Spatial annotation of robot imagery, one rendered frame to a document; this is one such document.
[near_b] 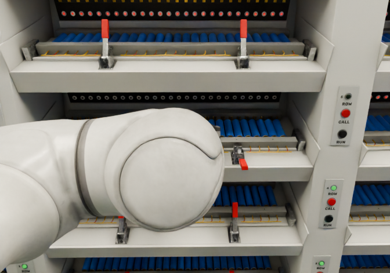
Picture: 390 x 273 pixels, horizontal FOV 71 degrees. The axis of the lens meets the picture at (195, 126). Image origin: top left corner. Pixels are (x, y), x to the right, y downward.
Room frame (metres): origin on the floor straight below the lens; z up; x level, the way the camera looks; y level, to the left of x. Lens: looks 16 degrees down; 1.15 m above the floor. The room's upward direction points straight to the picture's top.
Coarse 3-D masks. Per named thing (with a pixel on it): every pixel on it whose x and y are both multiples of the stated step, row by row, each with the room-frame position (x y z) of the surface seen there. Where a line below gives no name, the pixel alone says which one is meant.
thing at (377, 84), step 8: (384, 24) 0.70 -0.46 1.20; (384, 32) 0.68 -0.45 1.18; (384, 40) 0.64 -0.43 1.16; (384, 48) 0.52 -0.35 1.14; (384, 56) 0.60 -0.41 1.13; (384, 64) 0.56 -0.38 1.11; (376, 72) 0.53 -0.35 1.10; (384, 72) 0.53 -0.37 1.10; (376, 80) 0.54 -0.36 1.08; (384, 80) 0.54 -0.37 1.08; (376, 88) 0.54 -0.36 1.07; (384, 88) 0.54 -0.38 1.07
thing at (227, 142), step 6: (222, 138) 0.58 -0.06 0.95; (228, 138) 0.58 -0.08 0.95; (234, 138) 0.58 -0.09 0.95; (240, 138) 0.58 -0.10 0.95; (246, 138) 0.58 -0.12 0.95; (252, 138) 0.58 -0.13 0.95; (258, 138) 0.58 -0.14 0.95; (264, 138) 0.58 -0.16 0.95; (270, 138) 0.58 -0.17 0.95; (276, 138) 0.58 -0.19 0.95; (282, 138) 0.58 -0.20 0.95; (288, 138) 0.58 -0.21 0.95; (294, 138) 0.58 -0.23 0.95; (222, 144) 0.57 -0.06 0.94; (228, 144) 0.57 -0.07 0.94; (246, 144) 0.58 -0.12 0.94; (252, 144) 0.58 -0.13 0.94; (258, 144) 0.58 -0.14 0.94; (264, 144) 0.58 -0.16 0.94; (270, 144) 0.58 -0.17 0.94; (276, 144) 0.58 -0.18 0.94; (282, 144) 0.58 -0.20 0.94; (288, 144) 0.58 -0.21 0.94; (294, 144) 0.58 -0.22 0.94
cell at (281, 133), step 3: (273, 120) 0.66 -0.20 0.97; (276, 120) 0.66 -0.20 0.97; (273, 123) 0.65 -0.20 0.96; (276, 123) 0.64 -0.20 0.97; (279, 123) 0.64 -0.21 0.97; (276, 126) 0.64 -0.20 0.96; (279, 126) 0.63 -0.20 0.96; (276, 129) 0.63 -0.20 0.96; (279, 129) 0.62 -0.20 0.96; (282, 129) 0.62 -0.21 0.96; (276, 132) 0.62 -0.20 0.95; (279, 132) 0.61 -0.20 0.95; (282, 132) 0.61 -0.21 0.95; (279, 135) 0.61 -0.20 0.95; (282, 135) 0.60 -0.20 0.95; (285, 135) 0.60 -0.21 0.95
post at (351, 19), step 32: (320, 0) 0.60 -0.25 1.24; (352, 0) 0.53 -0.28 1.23; (384, 0) 0.53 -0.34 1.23; (320, 32) 0.58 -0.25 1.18; (352, 32) 0.53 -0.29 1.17; (352, 64) 0.53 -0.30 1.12; (288, 96) 0.72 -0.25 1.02; (320, 96) 0.54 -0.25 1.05; (320, 128) 0.53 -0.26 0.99; (320, 160) 0.53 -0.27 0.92; (352, 160) 0.53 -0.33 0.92; (320, 192) 0.53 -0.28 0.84; (352, 192) 0.53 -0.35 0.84; (288, 256) 0.60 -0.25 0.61
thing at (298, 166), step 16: (48, 112) 0.63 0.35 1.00; (288, 112) 0.70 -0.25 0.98; (288, 128) 0.66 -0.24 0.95; (304, 128) 0.59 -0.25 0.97; (304, 144) 0.57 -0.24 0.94; (256, 160) 0.55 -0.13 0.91; (272, 160) 0.55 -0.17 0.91; (288, 160) 0.55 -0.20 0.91; (304, 160) 0.55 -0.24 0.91; (224, 176) 0.54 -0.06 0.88; (240, 176) 0.54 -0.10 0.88; (256, 176) 0.54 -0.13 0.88; (272, 176) 0.54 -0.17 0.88; (288, 176) 0.54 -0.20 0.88; (304, 176) 0.54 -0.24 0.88
